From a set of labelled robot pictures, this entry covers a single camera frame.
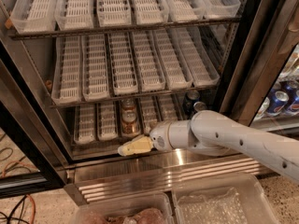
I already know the front blue soda can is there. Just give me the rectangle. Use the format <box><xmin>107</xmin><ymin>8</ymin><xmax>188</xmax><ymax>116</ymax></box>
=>
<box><xmin>193</xmin><ymin>102</ymin><xmax>207</xmax><ymax>112</ymax></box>

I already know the shelf tray two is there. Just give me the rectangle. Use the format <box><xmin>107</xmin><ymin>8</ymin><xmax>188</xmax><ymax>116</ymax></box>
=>
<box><xmin>81</xmin><ymin>35</ymin><xmax>109</xmax><ymax>101</ymax></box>
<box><xmin>97</xmin><ymin>102</ymin><xmax>118</xmax><ymax>141</ymax></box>
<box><xmin>54</xmin><ymin>0</ymin><xmax>94</xmax><ymax>31</ymax></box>

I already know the bottom shelf tray three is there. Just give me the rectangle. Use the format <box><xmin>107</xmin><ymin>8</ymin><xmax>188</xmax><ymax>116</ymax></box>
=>
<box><xmin>121</xmin><ymin>109</ymin><xmax>140</xmax><ymax>137</ymax></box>

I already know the middle shelf tray one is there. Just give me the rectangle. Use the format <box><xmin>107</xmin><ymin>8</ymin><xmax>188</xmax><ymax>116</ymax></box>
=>
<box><xmin>51</xmin><ymin>36</ymin><xmax>82</xmax><ymax>105</ymax></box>

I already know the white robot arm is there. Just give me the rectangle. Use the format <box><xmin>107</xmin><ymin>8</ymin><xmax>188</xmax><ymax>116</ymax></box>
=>
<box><xmin>118</xmin><ymin>110</ymin><xmax>299</xmax><ymax>183</ymax></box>

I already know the orange soda can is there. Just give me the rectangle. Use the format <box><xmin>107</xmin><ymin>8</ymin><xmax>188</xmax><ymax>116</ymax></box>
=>
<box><xmin>121</xmin><ymin>99</ymin><xmax>136</xmax><ymax>112</ymax></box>
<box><xmin>121</xmin><ymin>111</ymin><xmax>139</xmax><ymax>136</ymax></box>

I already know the top shelf tray five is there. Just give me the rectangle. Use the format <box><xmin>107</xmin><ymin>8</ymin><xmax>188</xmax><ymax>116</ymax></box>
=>
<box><xmin>166</xmin><ymin>0</ymin><xmax>206</xmax><ymax>22</ymax></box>

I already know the top shelf tray two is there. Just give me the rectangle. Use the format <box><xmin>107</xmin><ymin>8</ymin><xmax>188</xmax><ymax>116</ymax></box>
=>
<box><xmin>54</xmin><ymin>0</ymin><xmax>94</xmax><ymax>31</ymax></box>

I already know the open left fridge door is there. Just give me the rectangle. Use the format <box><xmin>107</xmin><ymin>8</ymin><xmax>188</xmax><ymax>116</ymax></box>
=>
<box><xmin>0</xmin><ymin>45</ymin><xmax>67</xmax><ymax>198</ymax></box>

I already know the orange cable on floor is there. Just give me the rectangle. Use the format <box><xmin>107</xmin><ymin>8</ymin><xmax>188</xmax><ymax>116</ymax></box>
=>
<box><xmin>1</xmin><ymin>161</ymin><xmax>36</xmax><ymax>224</ymax></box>

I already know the bottom shelf tray one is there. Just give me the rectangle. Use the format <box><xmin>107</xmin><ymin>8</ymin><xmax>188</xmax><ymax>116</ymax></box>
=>
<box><xmin>74</xmin><ymin>105</ymin><xmax>95</xmax><ymax>145</ymax></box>

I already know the black cable on floor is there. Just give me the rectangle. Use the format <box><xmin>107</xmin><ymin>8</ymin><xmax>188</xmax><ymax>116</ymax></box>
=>
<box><xmin>0</xmin><ymin>131</ymin><xmax>27</xmax><ymax>224</ymax></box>

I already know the clear bin with brown items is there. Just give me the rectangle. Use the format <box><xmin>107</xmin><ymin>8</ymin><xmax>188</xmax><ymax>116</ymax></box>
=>
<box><xmin>69</xmin><ymin>192</ymin><xmax>174</xmax><ymax>224</ymax></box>

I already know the top shelf tray four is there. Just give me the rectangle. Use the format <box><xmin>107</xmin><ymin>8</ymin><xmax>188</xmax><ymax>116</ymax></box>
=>
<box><xmin>132</xmin><ymin>0</ymin><xmax>169</xmax><ymax>25</ymax></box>

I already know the shelf tray three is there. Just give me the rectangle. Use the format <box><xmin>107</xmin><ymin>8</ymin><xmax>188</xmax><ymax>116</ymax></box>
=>
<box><xmin>96</xmin><ymin>0</ymin><xmax>132</xmax><ymax>27</ymax></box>
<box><xmin>121</xmin><ymin>109</ymin><xmax>140</xmax><ymax>137</ymax></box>
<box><xmin>107</xmin><ymin>33</ymin><xmax>138</xmax><ymax>95</ymax></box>

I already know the shelf tray six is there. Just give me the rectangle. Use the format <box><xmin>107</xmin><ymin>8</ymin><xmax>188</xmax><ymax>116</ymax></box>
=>
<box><xmin>203</xmin><ymin>0</ymin><xmax>240</xmax><ymax>19</ymax></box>
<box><xmin>171</xmin><ymin>27</ymin><xmax>220</xmax><ymax>88</ymax></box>

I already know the middle shelf tray three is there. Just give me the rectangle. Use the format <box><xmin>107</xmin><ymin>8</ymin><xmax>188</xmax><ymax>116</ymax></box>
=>
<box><xmin>107</xmin><ymin>33</ymin><xmax>138</xmax><ymax>95</ymax></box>

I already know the bottom shelf tray two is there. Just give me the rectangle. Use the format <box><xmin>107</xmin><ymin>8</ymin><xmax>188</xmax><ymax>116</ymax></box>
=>
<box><xmin>97</xmin><ymin>102</ymin><xmax>118</xmax><ymax>141</ymax></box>

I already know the stainless steel fridge base grille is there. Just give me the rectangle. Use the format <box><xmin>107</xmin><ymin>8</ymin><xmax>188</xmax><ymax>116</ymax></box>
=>
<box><xmin>64</xmin><ymin>149</ymin><xmax>271</xmax><ymax>205</ymax></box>

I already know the bottom shelf tray four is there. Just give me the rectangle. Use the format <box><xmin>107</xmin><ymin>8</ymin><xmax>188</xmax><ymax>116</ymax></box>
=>
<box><xmin>139</xmin><ymin>97</ymin><xmax>161</xmax><ymax>134</ymax></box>

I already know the rear blue soda can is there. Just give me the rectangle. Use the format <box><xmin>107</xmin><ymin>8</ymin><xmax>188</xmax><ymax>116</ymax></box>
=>
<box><xmin>182</xmin><ymin>90</ymin><xmax>200</xmax><ymax>114</ymax></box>

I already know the top shelf tray six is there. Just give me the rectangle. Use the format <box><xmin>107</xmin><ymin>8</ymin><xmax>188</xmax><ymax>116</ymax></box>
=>
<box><xmin>203</xmin><ymin>0</ymin><xmax>240</xmax><ymax>19</ymax></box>

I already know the right glass fridge door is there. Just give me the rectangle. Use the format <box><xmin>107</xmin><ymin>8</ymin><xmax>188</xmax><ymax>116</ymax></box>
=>
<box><xmin>220</xmin><ymin>0</ymin><xmax>299</xmax><ymax>126</ymax></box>

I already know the middle shelf tray five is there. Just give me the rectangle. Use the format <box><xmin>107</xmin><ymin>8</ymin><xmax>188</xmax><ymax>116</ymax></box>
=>
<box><xmin>152</xmin><ymin>30</ymin><xmax>192</xmax><ymax>90</ymax></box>

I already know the top shelf tray one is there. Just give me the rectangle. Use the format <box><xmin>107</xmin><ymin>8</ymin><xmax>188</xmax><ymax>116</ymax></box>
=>
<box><xmin>10</xmin><ymin>0</ymin><xmax>57</xmax><ymax>34</ymax></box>

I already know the bottom shelf tray five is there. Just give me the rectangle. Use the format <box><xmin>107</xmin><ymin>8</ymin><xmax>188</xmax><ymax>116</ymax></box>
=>
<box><xmin>157</xmin><ymin>95</ymin><xmax>179</xmax><ymax>121</ymax></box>

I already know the middle shelf tray six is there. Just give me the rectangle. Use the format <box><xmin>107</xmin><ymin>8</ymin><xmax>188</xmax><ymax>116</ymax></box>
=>
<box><xmin>171</xmin><ymin>27</ymin><xmax>220</xmax><ymax>88</ymax></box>

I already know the middle shelf tray two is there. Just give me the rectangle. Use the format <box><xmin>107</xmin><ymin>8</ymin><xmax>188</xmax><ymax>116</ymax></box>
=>
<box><xmin>81</xmin><ymin>35</ymin><xmax>109</xmax><ymax>101</ymax></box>

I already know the middle shelf tray four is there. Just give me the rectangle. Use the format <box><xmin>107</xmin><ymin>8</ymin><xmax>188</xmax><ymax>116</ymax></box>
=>
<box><xmin>131</xmin><ymin>31</ymin><xmax>165</xmax><ymax>92</ymax></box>

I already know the shelf tray one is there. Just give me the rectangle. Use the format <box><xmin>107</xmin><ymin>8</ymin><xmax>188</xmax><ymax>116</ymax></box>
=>
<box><xmin>10</xmin><ymin>0</ymin><xmax>57</xmax><ymax>34</ymax></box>
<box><xmin>51</xmin><ymin>36</ymin><xmax>82</xmax><ymax>105</ymax></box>
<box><xmin>74</xmin><ymin>105</ymin><xmax>95</xmax><ymax>145</ymax></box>

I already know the clear bin with bubble wrap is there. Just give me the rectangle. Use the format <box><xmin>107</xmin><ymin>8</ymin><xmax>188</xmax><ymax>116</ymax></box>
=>
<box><xmin>172</xmin><ymin>173</ymin><xmax>280</xmax><ymax>224</ymax></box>

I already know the blue soda can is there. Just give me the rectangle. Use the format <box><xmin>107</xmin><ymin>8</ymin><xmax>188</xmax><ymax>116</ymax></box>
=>
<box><xmin>182</xmin><ymin>90</ymin><xmax>200</xmax><ymax>114</ymax></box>
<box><xmin>193</xmin><ymin>102</ymin><xmax>207</xmax><ymax>112</ymax></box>

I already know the shelf tray four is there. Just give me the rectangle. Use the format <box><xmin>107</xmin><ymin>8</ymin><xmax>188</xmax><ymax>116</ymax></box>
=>
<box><xmin>139</xmin><ymin>97</ymin><xmax>161</xmax><ymax>134</ymax></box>
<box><xmin>131</xmin><ymin>31</ymin><xmax>165</xmax><ymax>92</ymax></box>
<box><xmin>132</xmin><ymin>0</ymin><xmax>169</xmax><ymax>25</ymax></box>

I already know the shelf tray five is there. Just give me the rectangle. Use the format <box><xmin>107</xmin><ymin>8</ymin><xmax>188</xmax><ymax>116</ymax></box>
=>
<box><xmin>157</xmin><ymin>95</ymin><xmax>179</xmax><ymax>121</ymax></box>
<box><xmin>166</xmin><ymin>0</ymin><xmax>206</xmax><ymax>22</ymax></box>
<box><xmin>152</xmin><ymin>30</ymin><xmax>192</xmax><ymax>90</ymax></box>

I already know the top shelf tray three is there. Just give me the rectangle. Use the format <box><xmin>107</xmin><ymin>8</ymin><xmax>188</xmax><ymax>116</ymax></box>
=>
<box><xmin>96</xmin><ymin>0</ymin><xmax>132</xmax><ymax>27</ymax></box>

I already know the pepsi can behind glass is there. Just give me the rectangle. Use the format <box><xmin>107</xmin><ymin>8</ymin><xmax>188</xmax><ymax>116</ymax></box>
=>
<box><xmin>282</xmin><ymin>80</ymin><xmax>299</xmax><ymax>115</ymax></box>
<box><xmin>266</xmin><ymin>91</ymin><xmax>289</xmax><ymax>116</ymax></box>

